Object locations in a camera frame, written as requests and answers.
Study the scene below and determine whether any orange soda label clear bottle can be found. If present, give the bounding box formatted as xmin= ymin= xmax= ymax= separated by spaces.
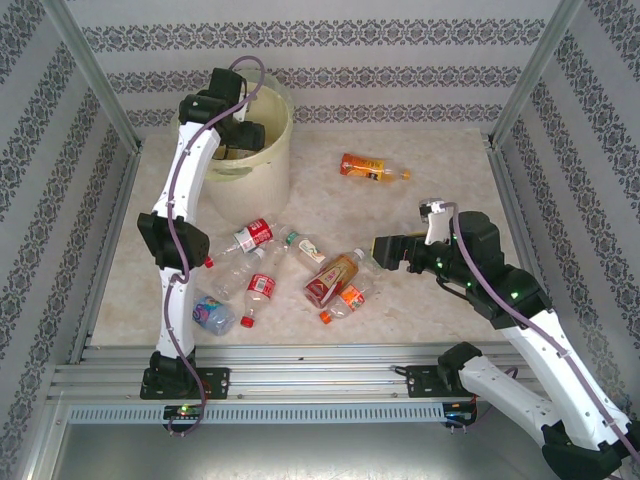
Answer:
xmin=318 ymin=283 xmax=376 ymax=325

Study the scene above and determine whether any brown tea bottle gold label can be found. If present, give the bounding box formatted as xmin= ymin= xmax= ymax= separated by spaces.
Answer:
xmin=303 ymin=247 xmax=367 ymax=309

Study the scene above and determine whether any orange juice bottle orange cap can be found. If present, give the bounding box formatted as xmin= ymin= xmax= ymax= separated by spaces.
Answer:
xmin=339 ymin=152 xmax=412 ymax=184

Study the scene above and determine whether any blue label water bottle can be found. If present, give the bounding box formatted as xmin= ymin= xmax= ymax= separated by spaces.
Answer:
xmin=192 ymin=293 xmax=236 ymax=337

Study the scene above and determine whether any translucent yellow-green bin liner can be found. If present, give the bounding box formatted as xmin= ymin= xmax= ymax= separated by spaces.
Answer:
xmin=169 ymin=69 xmax=296 ymax=181

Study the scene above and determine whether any cream plastic waste bin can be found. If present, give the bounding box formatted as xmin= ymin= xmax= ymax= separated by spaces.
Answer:
xmin=175 ymin=74 xmax=294 ymax=226

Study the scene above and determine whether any clear bottle white orange label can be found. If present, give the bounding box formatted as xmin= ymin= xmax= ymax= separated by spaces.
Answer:
xmin=278 ymin=225 xmax=329 ymax=269

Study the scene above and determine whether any red label clear bottle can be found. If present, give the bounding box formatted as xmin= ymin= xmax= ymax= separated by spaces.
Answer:
xmin=203 ymin=217 xmax=279 ymax=270
xmin=239 ymin=239 xmax=291 ymax=330

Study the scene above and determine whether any clear bottle white cap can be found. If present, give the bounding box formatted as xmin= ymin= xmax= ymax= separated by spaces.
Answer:
xmin=212 ymin=247 xmax=269 ymax=303

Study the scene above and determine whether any grey metal panel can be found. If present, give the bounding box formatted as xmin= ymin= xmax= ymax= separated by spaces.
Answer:
xmin=47 ymin=422 xmax=614 ymax=480

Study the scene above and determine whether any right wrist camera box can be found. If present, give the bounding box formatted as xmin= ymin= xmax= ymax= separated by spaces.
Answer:
xmin=418 ymin=198 xmax=457 ymax=246

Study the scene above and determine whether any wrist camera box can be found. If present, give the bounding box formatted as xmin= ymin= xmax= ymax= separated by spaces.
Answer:
xmin=234 ymin=82 xmax=250 ymax=124
xmin=418 ymin=198 xmax=457 ymax=246

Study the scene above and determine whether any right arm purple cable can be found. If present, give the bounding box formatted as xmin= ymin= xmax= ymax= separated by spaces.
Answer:
xmin=439 ymin=201 xmax=640 ymax=464

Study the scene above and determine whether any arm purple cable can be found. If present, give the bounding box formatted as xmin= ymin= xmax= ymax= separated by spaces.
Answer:
xmin=439 ymin=201 xmax=640 ymax=464
xmin=164 ymin=55 xmax=266 ymax=436

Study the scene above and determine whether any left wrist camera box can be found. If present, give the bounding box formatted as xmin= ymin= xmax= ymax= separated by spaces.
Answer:
xmin=234 ymin=82 xmax=250 ymax=124

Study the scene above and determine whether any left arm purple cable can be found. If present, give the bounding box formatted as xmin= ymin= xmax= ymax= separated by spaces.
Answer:
xmin=164 ymin=55 xmax=266 ymax=436

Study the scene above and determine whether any aluminium frame post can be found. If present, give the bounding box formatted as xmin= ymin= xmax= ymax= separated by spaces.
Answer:
xmin=487 ymin=0 xmax=586 ymax=151
xmin=39 ymin=0 xmax=144 ymax=154

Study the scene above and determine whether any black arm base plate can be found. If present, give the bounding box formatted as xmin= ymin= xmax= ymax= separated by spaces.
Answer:
xmin=139 ymin=367 xmax=231 ymax=400
xmin=405 ymin=364 xmax=476 ymax=399

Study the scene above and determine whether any aluminium front rail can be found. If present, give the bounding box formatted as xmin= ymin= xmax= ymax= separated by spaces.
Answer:
xmin=47 ymin=342 xmax=596 ymax=401

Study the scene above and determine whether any white slotted cable duct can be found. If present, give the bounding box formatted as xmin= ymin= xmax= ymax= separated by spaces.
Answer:
xmin=67 ymin=403 xmax=447 ymax=425

